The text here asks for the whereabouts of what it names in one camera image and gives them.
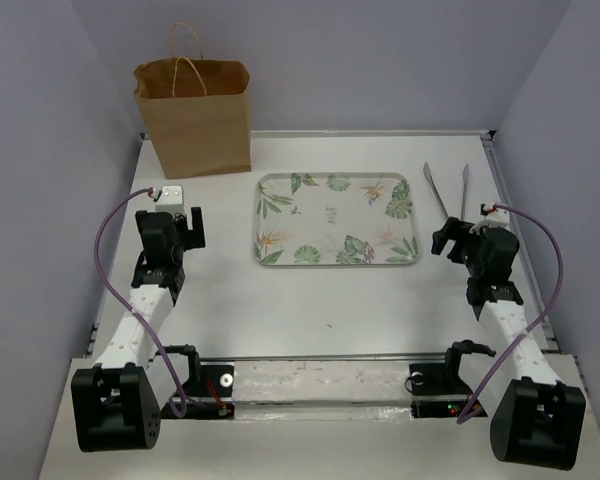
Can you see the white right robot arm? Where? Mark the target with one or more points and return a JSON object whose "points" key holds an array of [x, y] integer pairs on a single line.
{"points": [[535, 418]]}

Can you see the metal tongs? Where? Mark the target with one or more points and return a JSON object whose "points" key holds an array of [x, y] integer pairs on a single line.
{"points": [[464, 192]]}

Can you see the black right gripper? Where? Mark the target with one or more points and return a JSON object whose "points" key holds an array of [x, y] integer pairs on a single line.
{"points": [[440, 237]]}

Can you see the brown paper bag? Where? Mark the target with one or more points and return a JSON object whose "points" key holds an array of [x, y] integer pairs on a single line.
{"points": [[196, 112]]}

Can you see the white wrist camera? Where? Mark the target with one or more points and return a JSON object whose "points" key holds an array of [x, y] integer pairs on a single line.
{"points": [[169, 199], [492, 216]]}

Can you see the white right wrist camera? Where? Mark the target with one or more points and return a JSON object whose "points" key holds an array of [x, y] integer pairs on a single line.
{"points": [[492, 216]]}

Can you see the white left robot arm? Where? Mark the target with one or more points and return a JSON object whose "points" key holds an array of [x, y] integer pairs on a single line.
{"points": [[117, 402]]}

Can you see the floral leaf-print tray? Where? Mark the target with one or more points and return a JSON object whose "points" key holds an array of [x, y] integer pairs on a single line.
{"points": [[334, 220]]}

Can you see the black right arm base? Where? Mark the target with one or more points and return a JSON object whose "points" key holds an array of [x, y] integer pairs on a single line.
{"points": [[436, 388]]}

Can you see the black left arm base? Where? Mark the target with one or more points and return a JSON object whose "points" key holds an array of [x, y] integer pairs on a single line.
{"points": [[208, 385]]}

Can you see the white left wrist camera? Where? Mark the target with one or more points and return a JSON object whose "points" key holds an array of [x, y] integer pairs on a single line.
{"points": [[169, 199]]}

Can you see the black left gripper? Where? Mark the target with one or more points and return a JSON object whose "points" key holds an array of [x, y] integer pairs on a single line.
{"points": [[192, 239]]}

